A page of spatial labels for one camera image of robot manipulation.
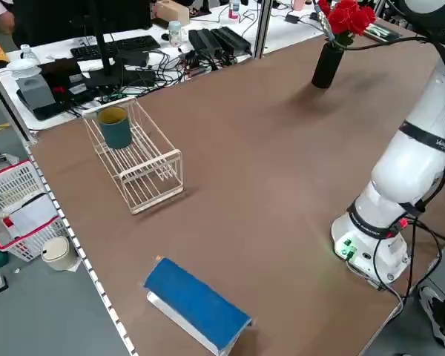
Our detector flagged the black ribbed vase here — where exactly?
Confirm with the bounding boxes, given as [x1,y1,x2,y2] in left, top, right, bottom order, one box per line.
[311,42,345,89]

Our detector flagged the red rose bouquet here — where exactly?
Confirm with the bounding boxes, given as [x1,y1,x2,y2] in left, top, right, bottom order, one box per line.
[317,0,378,50]

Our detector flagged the dark green cylindrical cup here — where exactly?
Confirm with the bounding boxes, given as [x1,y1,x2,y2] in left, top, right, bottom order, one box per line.
[96,106,134,150]

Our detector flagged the blue topped white stand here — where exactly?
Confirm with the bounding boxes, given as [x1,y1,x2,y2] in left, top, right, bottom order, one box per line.
[139,257,255,356]

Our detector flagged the black power adapter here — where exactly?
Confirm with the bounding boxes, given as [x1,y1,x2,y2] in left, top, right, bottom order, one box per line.
[210,26,253,55]
[188,28,223,57]

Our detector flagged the clear plastic bottle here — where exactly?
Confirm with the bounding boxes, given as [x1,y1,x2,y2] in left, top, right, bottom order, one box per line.
[168,20,183,48]

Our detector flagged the black keyboard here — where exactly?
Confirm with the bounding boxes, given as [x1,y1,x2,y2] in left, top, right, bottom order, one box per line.
[70,36,162,63]

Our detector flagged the cardboard box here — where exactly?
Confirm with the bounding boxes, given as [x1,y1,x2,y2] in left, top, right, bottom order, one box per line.
[154,0,191,27]

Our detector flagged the small beige trash bin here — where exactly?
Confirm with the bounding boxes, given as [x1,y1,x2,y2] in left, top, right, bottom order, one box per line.
[40,236,79,272]

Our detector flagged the black electronics box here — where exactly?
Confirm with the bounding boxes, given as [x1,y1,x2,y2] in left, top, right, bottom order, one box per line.
[36,58,83,88]

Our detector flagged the grey box device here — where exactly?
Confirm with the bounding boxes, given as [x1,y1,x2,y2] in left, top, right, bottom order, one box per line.
[16,76,56,111]

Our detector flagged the white plastic laundry basket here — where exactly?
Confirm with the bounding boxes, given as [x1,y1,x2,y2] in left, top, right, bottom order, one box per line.
[0,159,67,263]

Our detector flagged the shiny metal tray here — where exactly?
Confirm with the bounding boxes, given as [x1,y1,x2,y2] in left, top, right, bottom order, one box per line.
[363,22,402,44]

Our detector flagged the black computer monitor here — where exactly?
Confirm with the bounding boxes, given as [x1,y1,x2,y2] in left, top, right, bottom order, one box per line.
[13,0,157,90]

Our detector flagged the white bowl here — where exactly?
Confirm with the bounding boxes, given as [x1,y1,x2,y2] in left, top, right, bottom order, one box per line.
[5,57,42,78]

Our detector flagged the person's hand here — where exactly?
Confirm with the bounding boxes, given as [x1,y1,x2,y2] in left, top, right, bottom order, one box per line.
[0,0,16,36]

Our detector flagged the white wire basket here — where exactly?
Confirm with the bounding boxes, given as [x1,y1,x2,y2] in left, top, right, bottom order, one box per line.
[82,96,184,215]

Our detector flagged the aluminium frame post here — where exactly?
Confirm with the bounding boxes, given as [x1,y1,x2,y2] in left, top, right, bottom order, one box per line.
[0,61,38,144]
[252,0,275,60]

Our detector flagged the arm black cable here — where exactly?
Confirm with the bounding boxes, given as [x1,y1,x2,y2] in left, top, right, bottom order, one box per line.
[313,0,445,223]

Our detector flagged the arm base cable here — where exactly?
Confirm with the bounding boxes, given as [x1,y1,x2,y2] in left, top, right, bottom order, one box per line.
[392,217,445,309]

